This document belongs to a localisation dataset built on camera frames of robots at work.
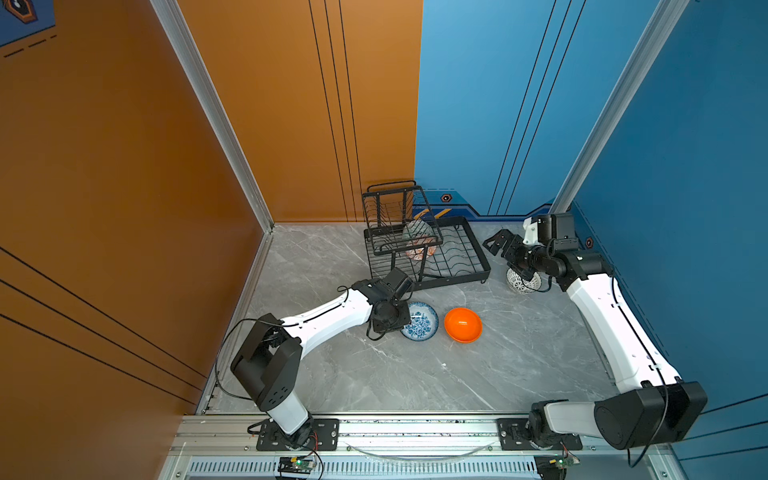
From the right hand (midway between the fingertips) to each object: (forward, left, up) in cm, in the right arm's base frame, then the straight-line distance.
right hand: (491, 250), depth 77 cm
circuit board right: (-43, -14, -28) cm, 53 cm away
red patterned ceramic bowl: (+4, +18, -4) cm, 19 cm away
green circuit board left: (-43, +49, -27) cm, 71 cm away
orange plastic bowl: (-10, +5, -23) cm, 26 cm away
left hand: (-11, +22, -18) cm, 30 cm away
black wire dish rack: (+26, +23, -19) cm, 39 cm away
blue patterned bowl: (-9, +17, -21) cm, 28 cm away
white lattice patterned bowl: (+6, -17, -25) cm, 31 cm away
